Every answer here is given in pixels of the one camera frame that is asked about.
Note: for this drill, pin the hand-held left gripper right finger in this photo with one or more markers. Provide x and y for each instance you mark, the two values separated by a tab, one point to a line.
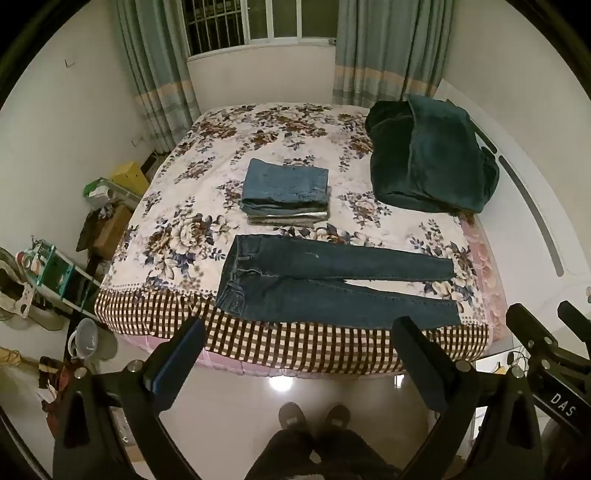
425	369

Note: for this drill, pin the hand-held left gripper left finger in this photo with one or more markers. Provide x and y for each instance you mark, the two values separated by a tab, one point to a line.
178	364

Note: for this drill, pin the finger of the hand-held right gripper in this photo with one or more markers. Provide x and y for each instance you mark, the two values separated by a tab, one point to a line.
535	339
577	318

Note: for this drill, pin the dark blue jeans pants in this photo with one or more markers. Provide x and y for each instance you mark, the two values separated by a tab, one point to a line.
286	286

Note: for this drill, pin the stack of folded pants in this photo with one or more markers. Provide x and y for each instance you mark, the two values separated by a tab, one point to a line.
284	184

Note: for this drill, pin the grey mug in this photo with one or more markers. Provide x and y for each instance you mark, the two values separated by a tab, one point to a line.
87	339

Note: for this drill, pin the person's black shoe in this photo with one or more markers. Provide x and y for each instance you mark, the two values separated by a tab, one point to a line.
338	415
291	415

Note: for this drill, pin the red and dark clothes pile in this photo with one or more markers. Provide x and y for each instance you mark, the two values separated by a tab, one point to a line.
57	378

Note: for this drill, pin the person's legs in dark trousers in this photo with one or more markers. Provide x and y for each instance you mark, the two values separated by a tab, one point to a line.
318	457

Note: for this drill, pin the brown cardboard box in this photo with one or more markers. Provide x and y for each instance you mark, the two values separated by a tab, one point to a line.
113	228

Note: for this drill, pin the teal framed rack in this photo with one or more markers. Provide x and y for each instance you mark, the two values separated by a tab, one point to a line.
57	272

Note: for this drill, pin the white slippers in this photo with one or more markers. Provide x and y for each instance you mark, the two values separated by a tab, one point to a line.
18	304

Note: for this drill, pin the white bed headboard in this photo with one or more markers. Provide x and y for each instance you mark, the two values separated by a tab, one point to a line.
531	152

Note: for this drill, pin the floral bedsheet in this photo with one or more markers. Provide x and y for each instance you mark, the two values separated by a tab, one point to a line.
194	184

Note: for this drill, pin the green and white packet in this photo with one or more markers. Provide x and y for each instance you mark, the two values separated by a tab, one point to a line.
98	193

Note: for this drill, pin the yellow box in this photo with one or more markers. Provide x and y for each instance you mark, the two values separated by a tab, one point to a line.
129	177

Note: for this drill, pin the dark green plush blanket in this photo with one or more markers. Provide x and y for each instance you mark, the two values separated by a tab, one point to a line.
429	157

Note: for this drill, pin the barred window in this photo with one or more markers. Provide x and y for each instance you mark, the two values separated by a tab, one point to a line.
258	21

